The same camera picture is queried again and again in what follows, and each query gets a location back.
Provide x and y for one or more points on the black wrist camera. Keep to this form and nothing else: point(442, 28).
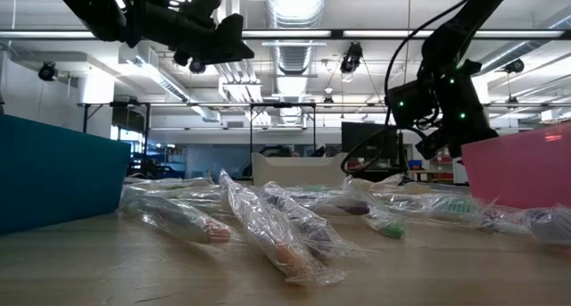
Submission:
point(203, 0)
point(408, 105)

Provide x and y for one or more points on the blue crate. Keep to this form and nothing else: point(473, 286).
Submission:
point(415, 164)

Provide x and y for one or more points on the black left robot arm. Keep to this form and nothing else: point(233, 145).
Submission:
point(98, 11)

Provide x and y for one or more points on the white plastic bin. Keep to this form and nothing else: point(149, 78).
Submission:
point(299, 170)

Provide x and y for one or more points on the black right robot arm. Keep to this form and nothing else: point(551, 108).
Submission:
point(473, 11)

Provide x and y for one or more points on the small black robot arm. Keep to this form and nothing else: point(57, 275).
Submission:
point(276, 151)

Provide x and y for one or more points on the teal plastic bin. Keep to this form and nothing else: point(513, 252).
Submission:
point(53, 176)

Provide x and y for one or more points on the red storage shelf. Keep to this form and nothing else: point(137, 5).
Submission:
point(441, 174)

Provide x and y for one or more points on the black frame bar with lights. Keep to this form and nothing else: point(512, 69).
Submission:
point(336, 34)

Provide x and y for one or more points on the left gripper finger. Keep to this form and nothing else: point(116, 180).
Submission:
point(232, 43)

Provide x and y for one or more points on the black workstation frame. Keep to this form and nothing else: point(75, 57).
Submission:
point(283, 105)

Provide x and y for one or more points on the black hanging camera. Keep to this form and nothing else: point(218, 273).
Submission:
point(197, 68)
point(352, 56)
point(47, 71)
point(515, 66)

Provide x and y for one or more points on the silver ventilation duct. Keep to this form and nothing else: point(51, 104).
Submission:
point(294, 56)
point(535, 34)

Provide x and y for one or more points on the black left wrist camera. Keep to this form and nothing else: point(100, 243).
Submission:
point(203, 0)

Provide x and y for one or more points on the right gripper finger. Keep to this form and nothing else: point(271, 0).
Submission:
point(473, 136)
point(432, 144)

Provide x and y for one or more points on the pink plastic bin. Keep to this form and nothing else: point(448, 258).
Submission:
point(522, 172)

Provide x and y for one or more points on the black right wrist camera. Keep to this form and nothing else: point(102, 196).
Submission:
point(408, 105)

